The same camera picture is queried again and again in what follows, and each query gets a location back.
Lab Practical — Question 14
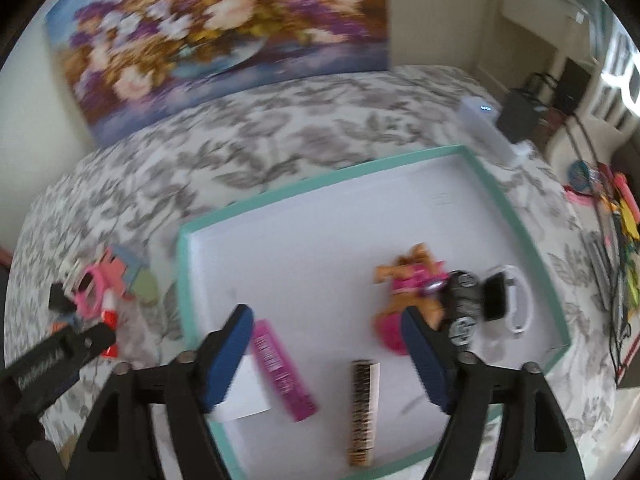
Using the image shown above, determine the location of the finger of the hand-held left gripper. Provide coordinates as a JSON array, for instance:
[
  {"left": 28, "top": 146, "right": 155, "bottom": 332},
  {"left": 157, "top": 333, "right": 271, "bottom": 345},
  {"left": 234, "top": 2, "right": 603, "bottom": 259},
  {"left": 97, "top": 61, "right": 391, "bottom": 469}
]
[{"left": 65, "top": 322, "right": 117, "bottom": 362}]

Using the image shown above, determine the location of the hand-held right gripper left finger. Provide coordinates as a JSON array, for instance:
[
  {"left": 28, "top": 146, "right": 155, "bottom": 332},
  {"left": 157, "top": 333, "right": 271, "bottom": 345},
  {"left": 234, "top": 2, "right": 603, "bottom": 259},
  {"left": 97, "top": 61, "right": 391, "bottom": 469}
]
[{"left": 65, "top": 304, "right": 255, "bottom": 480}]

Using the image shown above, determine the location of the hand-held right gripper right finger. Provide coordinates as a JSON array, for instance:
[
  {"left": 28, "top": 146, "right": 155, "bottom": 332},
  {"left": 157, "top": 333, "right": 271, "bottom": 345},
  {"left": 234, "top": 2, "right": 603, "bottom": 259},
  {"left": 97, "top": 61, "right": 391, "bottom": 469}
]
[{"left": 401, "top": 306, "right": 586, "bottom": 480}]

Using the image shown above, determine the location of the white charger adapter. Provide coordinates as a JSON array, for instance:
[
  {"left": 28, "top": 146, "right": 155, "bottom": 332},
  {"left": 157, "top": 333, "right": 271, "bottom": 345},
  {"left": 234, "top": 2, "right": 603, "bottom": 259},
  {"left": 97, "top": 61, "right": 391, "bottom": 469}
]
[{"left": 215, "top": 355, "right": 271, "bottom": 421}]

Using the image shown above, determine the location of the pink rectangular tube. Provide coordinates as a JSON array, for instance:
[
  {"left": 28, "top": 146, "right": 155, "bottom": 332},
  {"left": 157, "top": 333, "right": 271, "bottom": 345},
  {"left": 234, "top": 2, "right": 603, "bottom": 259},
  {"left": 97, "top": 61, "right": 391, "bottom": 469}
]
[{"left": 250, "top": 319, "right": 319, "bottom": 422}]

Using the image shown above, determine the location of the pink smartwatch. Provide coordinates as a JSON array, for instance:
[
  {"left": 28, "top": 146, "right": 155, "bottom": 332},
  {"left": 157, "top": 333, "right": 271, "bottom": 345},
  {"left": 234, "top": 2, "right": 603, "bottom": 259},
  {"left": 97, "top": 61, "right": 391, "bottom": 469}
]
[{"left": 74, "top": 266, "right": 112, "bottom": 318}]

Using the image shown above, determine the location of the black toy car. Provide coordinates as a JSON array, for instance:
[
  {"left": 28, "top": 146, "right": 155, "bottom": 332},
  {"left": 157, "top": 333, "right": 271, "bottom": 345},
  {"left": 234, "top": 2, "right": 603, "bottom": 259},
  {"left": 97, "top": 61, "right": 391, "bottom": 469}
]
[{"left": 440, "top": 269, "right": 488, "bottom": 348}]

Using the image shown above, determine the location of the orange blue toy phone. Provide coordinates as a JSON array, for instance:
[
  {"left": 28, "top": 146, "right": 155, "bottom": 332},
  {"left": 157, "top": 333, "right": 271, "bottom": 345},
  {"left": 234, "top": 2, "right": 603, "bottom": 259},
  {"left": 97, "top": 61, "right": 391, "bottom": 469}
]
[{"left": 102, "top": 247, "right": 146, "bottom": 301}]

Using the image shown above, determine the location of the tortoiseshell comb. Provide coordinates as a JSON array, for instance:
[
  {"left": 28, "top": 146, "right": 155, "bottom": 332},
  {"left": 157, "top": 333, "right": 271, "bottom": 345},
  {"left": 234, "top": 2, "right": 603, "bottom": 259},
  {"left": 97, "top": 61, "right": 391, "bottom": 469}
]
[{"left": 347, "top": 359, "right": 381, "bottom": 468}]

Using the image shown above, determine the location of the pink orange toy figure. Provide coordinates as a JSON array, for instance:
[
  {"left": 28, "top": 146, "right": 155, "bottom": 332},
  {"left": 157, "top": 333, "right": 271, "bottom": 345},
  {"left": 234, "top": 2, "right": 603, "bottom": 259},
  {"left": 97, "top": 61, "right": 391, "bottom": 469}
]
[{"left": 375, "top": 242, "right": 447, "bottom": 356}]

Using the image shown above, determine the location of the white smartwatch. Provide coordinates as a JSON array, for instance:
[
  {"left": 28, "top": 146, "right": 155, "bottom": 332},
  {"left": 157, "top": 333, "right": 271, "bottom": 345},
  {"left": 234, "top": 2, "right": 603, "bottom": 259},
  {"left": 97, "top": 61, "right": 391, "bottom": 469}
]
[{"left": 480, "top": 265, "right": 532, "bottom": 335}]

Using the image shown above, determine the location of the shallow teal cardboard box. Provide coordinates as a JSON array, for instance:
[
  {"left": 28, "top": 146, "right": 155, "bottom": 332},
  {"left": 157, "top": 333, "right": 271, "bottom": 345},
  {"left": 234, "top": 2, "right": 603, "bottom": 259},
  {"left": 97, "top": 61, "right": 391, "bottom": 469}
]
[{"left": 175, "top": 145, "right": 572, "bottom": 480}]

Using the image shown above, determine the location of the small black cube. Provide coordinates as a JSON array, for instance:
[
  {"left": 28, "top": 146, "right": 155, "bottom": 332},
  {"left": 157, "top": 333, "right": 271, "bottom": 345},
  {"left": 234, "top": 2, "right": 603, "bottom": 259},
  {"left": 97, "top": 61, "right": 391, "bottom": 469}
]
[{"left": 49, "top": 282, "right": 76, "bottom": 311}]

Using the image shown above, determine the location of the pale green eraser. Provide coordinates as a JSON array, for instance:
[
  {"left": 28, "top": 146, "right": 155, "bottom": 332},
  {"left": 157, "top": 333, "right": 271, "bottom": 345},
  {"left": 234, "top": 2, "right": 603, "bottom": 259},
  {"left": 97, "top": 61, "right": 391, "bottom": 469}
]
[{"left": 131, "top": 272, "right": 160, "bottom": 306}]

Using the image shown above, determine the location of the white power strip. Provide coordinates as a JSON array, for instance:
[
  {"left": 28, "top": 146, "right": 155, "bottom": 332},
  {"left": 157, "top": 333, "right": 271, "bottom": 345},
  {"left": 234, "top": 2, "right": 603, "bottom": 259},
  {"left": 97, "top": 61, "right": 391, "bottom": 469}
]
[{"left": 459, "top": 97, "right": 533, "bottom": 168}]

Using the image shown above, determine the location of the round blue tin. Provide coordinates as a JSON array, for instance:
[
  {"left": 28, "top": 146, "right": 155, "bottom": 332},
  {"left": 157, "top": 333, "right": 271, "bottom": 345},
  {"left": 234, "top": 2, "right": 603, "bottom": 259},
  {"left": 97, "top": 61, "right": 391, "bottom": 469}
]
[{"left": 567, "top": 160, "right": 596, "bottom": 190}]

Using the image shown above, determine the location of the pile of colourful plastic pieces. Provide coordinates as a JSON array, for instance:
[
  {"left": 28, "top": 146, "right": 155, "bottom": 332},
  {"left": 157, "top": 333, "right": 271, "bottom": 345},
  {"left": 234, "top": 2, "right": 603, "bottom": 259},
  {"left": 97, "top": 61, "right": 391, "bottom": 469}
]
[{"left": 595, "top": 162, "right": 640, "bottom": 311}]

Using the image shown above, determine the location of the black charger plug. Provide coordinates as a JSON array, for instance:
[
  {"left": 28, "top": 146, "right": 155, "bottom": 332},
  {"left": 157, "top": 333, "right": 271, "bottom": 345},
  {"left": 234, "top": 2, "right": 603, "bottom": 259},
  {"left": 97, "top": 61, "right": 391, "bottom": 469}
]
[{"left": 496, "top": 87, "right": 543, "bottom": 143}]

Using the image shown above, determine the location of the floral canvas painting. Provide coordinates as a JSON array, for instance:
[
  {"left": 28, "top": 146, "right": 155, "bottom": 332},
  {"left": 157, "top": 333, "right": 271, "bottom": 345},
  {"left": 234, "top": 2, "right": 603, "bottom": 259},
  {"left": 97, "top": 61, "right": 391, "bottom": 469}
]
[{"left": 45, "top": 0, "right": 391, "bottom": 148}]

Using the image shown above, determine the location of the white side table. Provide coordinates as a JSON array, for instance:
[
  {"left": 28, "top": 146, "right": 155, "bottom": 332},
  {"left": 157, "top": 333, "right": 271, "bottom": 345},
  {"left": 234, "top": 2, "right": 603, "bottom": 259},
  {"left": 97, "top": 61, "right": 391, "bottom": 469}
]
[{"left": 475, "top": 0, "right": 601, "bottom": 106}]

